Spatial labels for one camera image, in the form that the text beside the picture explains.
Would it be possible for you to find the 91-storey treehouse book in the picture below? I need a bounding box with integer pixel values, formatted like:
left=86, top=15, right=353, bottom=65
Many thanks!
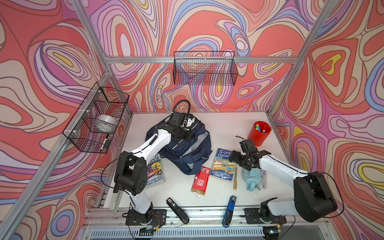
left=210, top=148, right=236, bottom=182

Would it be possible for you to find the navy blue student backpack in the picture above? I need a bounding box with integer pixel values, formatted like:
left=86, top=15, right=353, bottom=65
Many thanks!
left=159, top=117, right=212, bottom=175

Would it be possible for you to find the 143-storey treehouse book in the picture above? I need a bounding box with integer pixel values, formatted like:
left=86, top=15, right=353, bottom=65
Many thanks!
left=146, top=154, right=165, bottom=189

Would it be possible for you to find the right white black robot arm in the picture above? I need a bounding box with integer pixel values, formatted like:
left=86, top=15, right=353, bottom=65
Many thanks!
left=229, top=139, right=338, bottom=224

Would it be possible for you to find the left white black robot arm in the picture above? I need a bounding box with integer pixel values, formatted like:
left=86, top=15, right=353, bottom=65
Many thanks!
left=114, top=112, right=196, bottom=215

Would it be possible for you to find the light blue pencil pouch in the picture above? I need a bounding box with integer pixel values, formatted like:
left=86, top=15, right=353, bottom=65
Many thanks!
left=242, top=168, right=262, bottom=192

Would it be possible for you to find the red ribbed metal pen cup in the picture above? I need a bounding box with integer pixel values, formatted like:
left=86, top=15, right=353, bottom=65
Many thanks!
left=248, top=121, right=272, bottom=147

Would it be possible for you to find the gold pen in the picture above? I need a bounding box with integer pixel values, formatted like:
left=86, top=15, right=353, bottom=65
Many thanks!
left=233, top=167, right=238, bottom=190

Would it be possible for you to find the clear plastic ruler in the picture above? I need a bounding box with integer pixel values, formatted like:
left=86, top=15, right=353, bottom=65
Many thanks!
left=259, top=170, right=267, bottom=190

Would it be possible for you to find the red snack packet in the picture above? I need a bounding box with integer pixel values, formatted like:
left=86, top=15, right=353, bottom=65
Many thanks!
left=191, top=167, right=211, bottom=196

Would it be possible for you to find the blue stapler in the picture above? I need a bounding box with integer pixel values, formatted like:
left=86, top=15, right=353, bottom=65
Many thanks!
left=222, top=196, right=237, bottom=228

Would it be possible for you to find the white tape roll in basket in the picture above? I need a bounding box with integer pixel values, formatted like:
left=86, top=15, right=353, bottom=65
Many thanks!
left=95, top=115, right=118, bottom=134

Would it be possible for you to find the black stapler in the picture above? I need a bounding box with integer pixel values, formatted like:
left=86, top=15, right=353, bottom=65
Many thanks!
left=166, top=198, right=190, bottom=224

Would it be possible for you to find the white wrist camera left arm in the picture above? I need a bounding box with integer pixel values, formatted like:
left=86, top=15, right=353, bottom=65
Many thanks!
left=184, top=118, right=196, bottom=128

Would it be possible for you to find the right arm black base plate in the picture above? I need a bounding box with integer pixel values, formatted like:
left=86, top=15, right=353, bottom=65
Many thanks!
left=243, top=208, right=287, bottom=225

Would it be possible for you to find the black wire basket back wall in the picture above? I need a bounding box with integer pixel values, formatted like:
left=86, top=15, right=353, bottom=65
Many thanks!
left=173, top=50, right=238, bottom=86

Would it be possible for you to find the black wire basket wall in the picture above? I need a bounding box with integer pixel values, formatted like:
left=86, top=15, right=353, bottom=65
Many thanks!
left=173, top=50, right=238, bottom=86
left=63, top=83, right=130, bottom=154

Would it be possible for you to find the black wire basket left wall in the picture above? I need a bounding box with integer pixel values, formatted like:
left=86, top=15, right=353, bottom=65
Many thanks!
left=63, top=83, right=130, bottom=154

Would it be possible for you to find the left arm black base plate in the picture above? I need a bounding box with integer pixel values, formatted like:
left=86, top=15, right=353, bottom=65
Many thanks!
left=122, top=209, right=167, bottom=227

